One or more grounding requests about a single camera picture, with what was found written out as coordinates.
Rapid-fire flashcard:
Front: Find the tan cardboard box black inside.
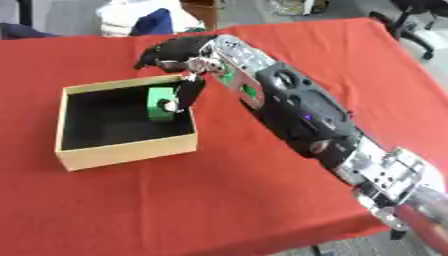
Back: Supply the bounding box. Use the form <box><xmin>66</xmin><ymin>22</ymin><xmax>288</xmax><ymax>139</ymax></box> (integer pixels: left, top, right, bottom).
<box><xmin>54</xmin><ymin>74</ymin><xmax>200</xmax><ymax>172</ymax></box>

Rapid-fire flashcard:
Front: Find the brown wooden furniture leg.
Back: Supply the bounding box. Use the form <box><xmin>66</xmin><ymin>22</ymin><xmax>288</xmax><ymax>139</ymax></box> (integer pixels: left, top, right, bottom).
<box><xmin>178</xmin><ymin>0</ymin><xmax>226</xmax><ymax>32</ymax></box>

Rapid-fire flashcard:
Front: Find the black office chair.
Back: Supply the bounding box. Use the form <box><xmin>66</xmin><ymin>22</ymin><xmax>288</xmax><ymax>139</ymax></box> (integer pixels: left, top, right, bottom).
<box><xmin>367</xmin><ymin>0</ymin><xmax>448</xmax><ymax>61</ymax></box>

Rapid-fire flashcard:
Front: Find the dark blue bag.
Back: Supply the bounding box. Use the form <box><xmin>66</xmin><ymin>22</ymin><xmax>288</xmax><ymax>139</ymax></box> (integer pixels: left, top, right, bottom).
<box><xmin>127</xmin><ymin>8</ymin><xmax>175</xmax><ymax>37</ymax></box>

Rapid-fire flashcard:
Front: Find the white bag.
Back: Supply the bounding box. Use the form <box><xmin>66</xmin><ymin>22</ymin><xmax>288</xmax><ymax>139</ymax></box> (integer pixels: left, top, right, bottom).
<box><xmin>94</xmin><ymin>0</ymin><xmax>207</xmax><ymax>37</ymax></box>

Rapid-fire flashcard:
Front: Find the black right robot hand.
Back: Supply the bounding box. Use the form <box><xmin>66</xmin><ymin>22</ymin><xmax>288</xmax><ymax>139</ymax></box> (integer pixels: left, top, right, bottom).
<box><xmin>133</xmin><ymin>34</ymin><xmax>219</xmax><ymax>114</ymax></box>

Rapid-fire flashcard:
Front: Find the green block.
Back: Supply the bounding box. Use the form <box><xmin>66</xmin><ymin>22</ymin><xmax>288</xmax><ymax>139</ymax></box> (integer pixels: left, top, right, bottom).
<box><xmin>145</xmin><ymin>86</ymin><xmax>181</xmax><ymax>123</ymax></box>

